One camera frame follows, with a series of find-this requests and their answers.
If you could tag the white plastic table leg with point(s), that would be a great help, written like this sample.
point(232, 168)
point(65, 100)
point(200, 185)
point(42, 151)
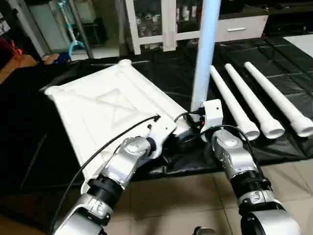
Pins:
point(205, 54)
point(232, 103)
point(279, 98)
point(252, 100)

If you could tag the white plastic table top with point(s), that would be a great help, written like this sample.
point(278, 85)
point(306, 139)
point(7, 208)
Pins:
point(98, 107)

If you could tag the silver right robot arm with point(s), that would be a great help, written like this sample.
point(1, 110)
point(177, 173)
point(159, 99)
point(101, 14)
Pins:
point(239, 166)

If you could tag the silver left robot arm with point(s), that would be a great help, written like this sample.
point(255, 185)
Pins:
point(112, 181)

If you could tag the black work mat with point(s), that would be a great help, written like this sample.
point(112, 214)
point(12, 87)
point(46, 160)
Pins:
point(195, 161)

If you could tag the white drawer unit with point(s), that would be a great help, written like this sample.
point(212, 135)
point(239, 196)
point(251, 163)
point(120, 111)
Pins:
point(239, 28)

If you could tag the white glass-door cabinet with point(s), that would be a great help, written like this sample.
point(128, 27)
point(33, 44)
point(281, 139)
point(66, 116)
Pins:
point(151, 24)

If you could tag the blue and yellow box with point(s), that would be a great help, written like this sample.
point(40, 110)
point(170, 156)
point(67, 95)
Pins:
point(61, 58)

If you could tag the brown wooden desk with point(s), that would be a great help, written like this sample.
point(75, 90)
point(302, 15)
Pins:
point(17, 66)

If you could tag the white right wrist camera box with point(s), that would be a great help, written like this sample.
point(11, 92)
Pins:
point(213, 115)

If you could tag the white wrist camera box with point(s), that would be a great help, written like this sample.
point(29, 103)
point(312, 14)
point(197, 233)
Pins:
point(213, 115)
point(160, 132)

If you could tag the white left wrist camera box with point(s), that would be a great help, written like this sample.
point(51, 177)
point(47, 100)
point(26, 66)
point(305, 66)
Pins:
point(160, 132)

